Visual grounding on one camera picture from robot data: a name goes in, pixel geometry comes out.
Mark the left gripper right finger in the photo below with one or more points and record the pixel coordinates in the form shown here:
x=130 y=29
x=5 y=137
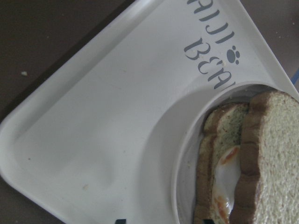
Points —
x=208 y=221

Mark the cream bear tray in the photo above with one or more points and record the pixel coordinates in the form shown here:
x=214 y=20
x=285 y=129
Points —
x=98 y=141

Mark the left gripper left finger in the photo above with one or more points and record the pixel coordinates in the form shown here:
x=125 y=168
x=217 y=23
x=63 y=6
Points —
x=120 y=221

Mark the white round plate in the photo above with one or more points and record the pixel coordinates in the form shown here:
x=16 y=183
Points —
x=184 y=173

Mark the fried egg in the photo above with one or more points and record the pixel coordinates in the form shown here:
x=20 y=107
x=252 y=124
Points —
x=226 y=175

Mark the bread slice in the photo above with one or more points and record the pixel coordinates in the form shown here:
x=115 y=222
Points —
x=268 y=189
x=222 y=130

